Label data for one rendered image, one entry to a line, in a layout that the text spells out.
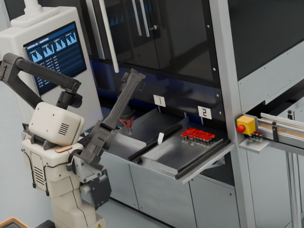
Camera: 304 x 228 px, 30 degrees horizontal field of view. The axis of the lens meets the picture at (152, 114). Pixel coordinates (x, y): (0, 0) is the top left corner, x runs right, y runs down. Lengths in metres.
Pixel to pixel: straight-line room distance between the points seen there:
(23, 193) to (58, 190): 2.19
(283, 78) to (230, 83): 0.45
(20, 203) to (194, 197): 1.69
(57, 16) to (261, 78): 1.19
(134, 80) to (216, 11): 0.49
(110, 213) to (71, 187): 1.61
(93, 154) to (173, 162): 0.61
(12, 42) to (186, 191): 1.32
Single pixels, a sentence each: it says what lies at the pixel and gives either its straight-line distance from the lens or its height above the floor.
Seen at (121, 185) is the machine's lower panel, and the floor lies 0.25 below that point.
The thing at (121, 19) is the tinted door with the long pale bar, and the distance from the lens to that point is 3.20.
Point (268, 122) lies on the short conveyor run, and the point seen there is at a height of 0.97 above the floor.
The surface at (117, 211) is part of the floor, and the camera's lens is 4.16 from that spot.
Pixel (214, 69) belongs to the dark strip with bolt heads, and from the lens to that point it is 2.80.
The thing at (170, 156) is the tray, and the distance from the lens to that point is 2.90.
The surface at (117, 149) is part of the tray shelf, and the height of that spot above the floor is 0.88.
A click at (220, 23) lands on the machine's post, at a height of 1.52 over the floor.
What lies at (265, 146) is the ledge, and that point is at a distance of 2.88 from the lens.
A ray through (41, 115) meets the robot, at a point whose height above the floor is 1.36.
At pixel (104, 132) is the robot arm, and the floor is 1.27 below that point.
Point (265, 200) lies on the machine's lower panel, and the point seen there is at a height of 0.43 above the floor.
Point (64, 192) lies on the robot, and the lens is 2.56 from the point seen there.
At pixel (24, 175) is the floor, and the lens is 4.97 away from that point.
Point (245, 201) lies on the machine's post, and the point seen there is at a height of 0.52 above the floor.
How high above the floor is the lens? 2.32
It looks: 25 degrees down
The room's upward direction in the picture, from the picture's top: 11 degrees counter-clockwise
